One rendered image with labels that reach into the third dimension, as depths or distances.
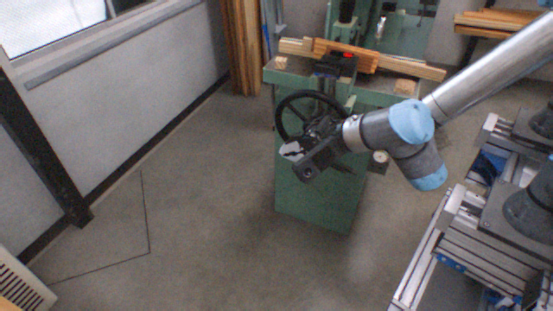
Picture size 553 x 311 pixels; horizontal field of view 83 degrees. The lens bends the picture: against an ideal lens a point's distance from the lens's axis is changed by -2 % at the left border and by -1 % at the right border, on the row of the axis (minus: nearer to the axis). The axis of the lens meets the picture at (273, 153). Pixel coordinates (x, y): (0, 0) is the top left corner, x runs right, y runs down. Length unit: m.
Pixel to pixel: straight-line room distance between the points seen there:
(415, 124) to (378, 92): 0.67
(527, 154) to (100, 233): 2.03
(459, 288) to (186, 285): 1.22
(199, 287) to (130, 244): 0.48
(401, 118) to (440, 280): 1.11
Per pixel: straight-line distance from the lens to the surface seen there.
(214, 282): 1.68
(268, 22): 2.08
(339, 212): 1.69
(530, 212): 0.99
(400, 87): 1.25
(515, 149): 1.46
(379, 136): 0.59
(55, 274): 2.00
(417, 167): 0.64
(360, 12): 1.39
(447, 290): 1.58
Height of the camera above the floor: 1.49
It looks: 42 degrees down
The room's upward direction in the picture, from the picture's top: straight up
